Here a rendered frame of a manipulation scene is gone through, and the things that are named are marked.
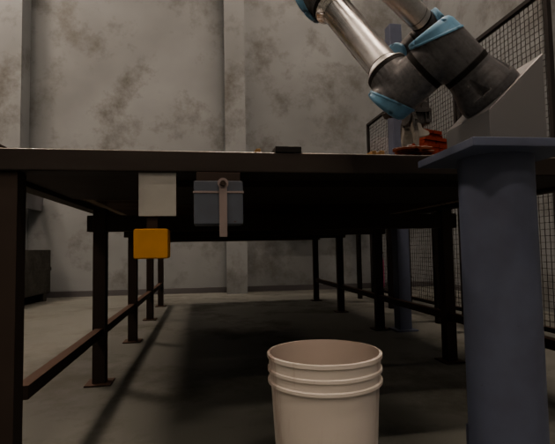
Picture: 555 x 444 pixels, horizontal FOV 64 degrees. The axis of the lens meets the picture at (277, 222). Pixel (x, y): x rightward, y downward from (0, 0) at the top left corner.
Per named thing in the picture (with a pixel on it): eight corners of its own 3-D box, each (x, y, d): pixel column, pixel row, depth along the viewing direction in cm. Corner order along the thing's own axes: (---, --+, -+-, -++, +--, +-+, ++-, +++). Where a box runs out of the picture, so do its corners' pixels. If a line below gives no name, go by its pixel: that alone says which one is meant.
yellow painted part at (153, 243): (167, 258, 118) (167, 170, 119) (132, 259, 116) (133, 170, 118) (170, 257, 126) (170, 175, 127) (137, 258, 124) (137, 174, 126)
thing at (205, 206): (245, 236, 120) (244, 170, 121) (192, 237, 118) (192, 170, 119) (241, 237, 131) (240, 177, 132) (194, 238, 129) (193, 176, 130)
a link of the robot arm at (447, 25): (486, 48, 100) (446, 5, 100) (439, 92, 107) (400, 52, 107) (483, 47, 111) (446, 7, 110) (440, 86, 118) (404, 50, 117)
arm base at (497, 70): (531, 63, 102) (502, 32, 102) (489, 107, 101) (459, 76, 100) (493, 86, 117) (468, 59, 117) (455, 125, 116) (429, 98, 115)
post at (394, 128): (418, 331, 333) (407, 21, 347) (397, 332, 330) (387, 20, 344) (408, 327, 350) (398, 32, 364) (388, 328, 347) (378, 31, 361)
